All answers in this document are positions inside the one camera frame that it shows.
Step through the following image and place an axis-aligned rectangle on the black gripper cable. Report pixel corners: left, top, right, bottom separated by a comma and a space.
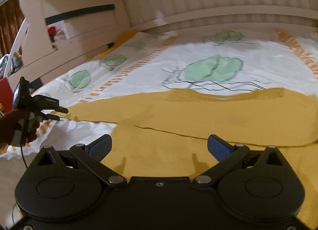
11, 121, 28, 223

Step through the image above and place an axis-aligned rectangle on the yellow mattress sheet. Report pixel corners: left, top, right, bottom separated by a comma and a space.
87, 30, 136, 61

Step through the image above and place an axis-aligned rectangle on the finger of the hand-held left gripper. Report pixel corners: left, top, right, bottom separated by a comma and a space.
40, 113, 60, 121
42, 106, 69, 114

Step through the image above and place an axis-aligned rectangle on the striped cloth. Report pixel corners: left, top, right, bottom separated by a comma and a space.
5, 51, 24, 74

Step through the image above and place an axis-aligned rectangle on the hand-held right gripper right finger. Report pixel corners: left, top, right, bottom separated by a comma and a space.
192, 135, 286, 188

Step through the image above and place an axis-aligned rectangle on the white leaf-print bedsheet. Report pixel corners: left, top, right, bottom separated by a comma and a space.
0, 29, 318, 159

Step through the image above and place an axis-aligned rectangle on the brown curtain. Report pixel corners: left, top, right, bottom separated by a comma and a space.
0, 0, 25, 56

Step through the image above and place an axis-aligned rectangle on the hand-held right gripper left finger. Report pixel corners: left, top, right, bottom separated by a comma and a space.
35, 134, 127, 188

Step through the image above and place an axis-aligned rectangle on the person's left hand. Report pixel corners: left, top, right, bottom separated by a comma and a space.
0, 109, 40, 144

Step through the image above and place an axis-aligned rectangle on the yellow garment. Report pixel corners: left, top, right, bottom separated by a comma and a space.
51, 87, 318, 223

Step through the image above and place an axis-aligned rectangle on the white slatted bed rail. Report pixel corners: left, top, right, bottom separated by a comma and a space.
18, 0, 132, 89

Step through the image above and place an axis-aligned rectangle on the red object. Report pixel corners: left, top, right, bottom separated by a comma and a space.
0, 78, 13, 111

